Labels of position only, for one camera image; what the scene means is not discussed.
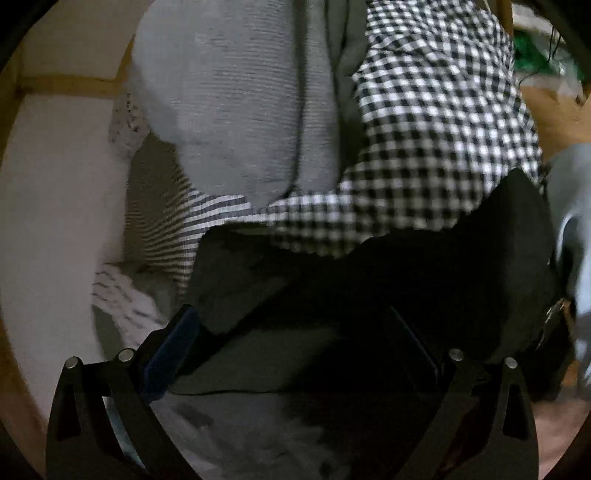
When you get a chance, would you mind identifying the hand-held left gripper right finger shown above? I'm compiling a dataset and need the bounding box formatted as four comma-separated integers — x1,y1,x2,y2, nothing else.
387,306,542,480

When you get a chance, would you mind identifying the grey spotted cloth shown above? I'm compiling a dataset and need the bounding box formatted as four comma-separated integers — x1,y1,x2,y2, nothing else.
104,390,352,480

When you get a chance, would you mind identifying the black white checkered cloth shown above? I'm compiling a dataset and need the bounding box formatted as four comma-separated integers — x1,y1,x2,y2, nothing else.
259,0,546,259

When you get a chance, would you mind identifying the grey knit sweater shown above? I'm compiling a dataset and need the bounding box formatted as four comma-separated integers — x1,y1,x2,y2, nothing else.
131,0,342,208

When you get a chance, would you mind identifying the green clutter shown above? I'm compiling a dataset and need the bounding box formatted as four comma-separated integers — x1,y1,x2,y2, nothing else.
512,23,587,88

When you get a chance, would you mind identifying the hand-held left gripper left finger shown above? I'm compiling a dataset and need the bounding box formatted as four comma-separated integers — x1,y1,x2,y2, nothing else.
45,305,204,480

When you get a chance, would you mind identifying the navy white striped cloth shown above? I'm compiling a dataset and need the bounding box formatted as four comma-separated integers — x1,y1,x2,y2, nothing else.
124,134,252,296

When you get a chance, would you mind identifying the pale striped cloth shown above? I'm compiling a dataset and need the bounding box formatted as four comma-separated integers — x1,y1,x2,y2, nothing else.
91,262,178,349

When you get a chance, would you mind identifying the person's right forearm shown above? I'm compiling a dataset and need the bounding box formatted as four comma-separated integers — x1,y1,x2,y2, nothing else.
545,142,591,386

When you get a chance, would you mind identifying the black garment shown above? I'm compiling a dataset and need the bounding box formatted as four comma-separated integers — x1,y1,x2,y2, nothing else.
168,168,561,480

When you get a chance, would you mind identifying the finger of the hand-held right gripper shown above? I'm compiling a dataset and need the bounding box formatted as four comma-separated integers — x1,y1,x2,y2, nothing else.
530,296,576,403

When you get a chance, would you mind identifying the dark grey cloth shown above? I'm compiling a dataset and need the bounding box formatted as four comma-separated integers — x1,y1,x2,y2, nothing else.
323,0,370,171

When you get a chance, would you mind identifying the white lace cloth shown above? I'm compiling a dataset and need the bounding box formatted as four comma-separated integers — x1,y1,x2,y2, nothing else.
107,91,151,160

